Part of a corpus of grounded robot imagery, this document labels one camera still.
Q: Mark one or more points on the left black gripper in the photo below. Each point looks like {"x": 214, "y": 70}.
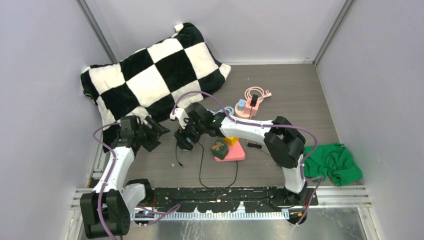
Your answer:
{"x": 155, "y": 132}

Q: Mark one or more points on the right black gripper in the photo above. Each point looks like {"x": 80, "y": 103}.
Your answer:
{"x": 184, "y": 143}

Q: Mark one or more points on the dark green cube socket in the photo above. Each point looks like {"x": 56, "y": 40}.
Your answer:
{"x": 220, "y": 149}

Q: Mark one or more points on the yellow cube socket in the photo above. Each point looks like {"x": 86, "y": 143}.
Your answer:
{"x": 231, "y": 141}

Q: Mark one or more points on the light blue plug adapter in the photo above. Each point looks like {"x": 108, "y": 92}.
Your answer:
{"x": 241, "y": 105}

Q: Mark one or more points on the pink cube socket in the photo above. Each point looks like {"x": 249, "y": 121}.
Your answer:
{"x": 251, "y": 111}

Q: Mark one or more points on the light blue power strip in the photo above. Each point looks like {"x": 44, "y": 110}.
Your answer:
{"x": 228, "y": 109}

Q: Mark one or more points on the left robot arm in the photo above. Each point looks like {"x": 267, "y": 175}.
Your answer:
{"x": 106, "y": 210}

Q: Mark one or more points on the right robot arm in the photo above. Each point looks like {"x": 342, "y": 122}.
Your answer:
{"x": 285, "y": 144}

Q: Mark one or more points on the pink triangular power strip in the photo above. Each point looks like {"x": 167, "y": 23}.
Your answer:
{"x": 236, "y": 153}

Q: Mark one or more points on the black white checkered pillow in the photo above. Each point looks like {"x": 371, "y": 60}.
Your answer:
{"x": 174, "y": 72}

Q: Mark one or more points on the pink round power strip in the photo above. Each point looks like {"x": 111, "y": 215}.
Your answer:
{"x": 263, "y": 94}

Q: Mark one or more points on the green cloth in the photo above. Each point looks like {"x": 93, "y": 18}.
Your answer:
{"x": 333, "y": 161}

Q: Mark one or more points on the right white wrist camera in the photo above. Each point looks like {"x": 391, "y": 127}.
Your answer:
{"x": 180, "y": 115}

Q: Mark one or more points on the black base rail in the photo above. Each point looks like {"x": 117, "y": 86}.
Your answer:
{"x": 264, "y": 199}

